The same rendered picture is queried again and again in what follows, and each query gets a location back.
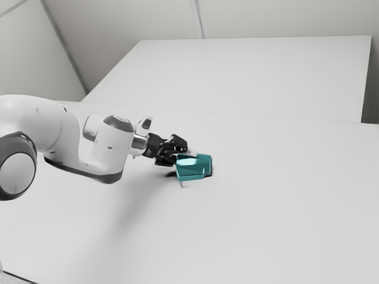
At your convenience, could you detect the teal faceted mug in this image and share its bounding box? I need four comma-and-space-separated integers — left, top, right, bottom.
175, 153, 213, 182

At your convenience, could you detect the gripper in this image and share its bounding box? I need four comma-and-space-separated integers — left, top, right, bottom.
143, 133, 198, 167

